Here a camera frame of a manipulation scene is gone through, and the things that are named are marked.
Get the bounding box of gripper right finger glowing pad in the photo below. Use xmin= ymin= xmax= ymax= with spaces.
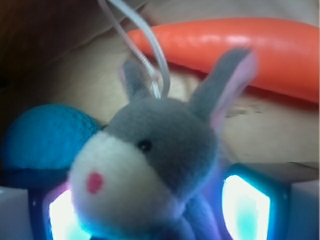
xmin=214 ymin=162 xmax=320 ymax=240

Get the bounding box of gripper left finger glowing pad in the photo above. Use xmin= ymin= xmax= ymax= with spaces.
xmin=0 ymin=184 xmax=93 ymax=240

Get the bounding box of gray plush bunny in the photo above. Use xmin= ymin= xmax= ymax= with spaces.
xmin=67 ymin=0 xmax=258 ymax=240

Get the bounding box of blue rubber ball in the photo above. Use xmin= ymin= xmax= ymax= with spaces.
xmin=0 ymin=104 xmax=100 ymax=189

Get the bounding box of orange plastic carrot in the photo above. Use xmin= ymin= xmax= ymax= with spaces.
xmin=126 ymin=17 xmax=320 ymax=105

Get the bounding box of brown paper bag basket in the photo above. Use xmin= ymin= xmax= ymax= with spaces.
xmin=0 ymin=0 xmax=320 ymax=163

